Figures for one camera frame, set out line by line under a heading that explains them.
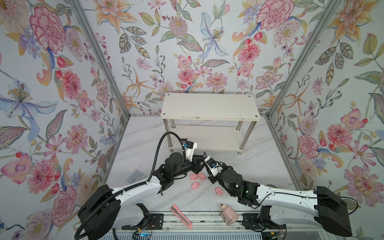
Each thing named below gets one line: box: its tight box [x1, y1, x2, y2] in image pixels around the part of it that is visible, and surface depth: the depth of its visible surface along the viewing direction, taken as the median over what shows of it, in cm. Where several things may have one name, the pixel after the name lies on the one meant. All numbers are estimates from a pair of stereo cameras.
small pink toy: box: [191, 182, 200, 190], surface depth 86 cm
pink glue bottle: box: [220, 203, 239, 226], surface depth 73 cm
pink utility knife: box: [170, 204, 193, 229], surface depth 77 cm
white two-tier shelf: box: [160, 93, 261, 156], surface depth 86 cm
